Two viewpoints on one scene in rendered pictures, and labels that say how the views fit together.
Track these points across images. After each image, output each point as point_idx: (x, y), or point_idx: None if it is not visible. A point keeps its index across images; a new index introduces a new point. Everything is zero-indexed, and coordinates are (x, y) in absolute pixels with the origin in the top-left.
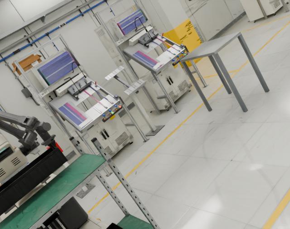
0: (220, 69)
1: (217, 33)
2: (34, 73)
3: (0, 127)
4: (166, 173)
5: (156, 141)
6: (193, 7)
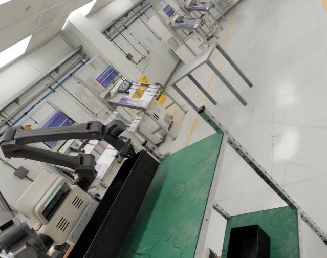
0: (189, 98)
1: (165, 84)
2: None
3: (44, 159)
4: None
5: None
6: (140, 68)
